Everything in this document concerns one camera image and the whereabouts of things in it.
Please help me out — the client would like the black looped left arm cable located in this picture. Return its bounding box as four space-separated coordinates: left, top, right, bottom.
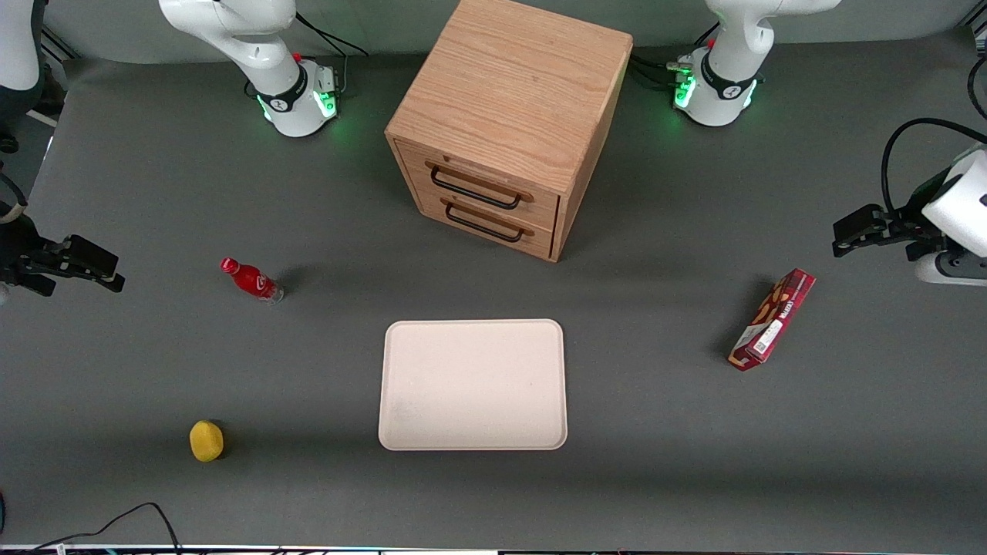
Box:
881 117 987 218

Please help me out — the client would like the red coke bottle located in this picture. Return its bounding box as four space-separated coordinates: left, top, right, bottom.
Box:
220 257 285 305

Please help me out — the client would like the wooden drawer with black handle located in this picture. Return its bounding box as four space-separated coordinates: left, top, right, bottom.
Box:
396 141 561 230
416 193 558 260

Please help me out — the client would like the yellow lemon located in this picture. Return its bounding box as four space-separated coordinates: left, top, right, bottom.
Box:
189 420 225 463

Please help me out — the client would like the grey table mat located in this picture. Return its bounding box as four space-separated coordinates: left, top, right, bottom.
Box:
0 31 987 550

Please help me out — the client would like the black cable at table edge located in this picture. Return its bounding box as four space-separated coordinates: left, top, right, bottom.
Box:
15 503 183 554

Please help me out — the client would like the wooden drawer cabinet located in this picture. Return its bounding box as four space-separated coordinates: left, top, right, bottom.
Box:
384 0 635 264

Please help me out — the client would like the black right arm base cable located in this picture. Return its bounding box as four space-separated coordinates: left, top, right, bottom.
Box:
295 12 369 59

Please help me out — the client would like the black left arm base cable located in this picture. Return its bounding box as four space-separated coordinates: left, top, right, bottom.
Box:
628 54 693 92

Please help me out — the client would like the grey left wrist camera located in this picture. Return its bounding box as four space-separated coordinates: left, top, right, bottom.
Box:
915 251 987 288

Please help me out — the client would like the thin black cable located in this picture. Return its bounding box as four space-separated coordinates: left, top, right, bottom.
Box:
967 54 987 121

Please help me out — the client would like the red snack box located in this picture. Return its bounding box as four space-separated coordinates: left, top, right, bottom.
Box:
728 267 817 372

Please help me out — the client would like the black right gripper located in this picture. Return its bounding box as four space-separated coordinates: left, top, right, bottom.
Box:
0 212 126 298

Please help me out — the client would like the beige plastic tray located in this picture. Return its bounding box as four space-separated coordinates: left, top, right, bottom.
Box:
378 318 569 452

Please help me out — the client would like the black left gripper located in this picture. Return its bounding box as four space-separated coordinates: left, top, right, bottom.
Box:
832 202 949 261

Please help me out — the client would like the black arm base cable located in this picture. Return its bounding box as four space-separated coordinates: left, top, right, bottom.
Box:
295 12 369 59
628 54 693 92

